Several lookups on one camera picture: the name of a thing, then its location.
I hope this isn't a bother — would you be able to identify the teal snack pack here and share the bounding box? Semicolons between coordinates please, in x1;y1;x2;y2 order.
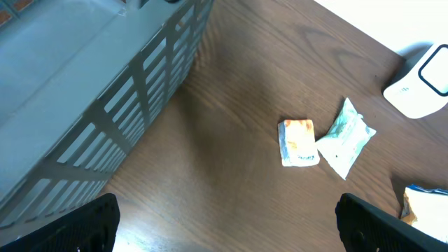
316;97;377;180

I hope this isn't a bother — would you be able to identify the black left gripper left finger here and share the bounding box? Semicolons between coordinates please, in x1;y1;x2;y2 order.
1;193;120;252

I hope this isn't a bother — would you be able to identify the yellow snack bag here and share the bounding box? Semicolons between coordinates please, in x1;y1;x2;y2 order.
400;185;448;243

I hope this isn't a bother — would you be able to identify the small orange packet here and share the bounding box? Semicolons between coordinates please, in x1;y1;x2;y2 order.
278;119;320;167

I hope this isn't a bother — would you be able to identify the grey plastic mesh basket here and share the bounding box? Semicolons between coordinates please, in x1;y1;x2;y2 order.
1;1;213;243

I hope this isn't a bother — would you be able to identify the white barcode scanner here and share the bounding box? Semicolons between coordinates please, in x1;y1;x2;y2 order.
383;43;447;119

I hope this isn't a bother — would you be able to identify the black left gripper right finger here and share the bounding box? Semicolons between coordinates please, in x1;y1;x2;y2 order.
335;193;447;252

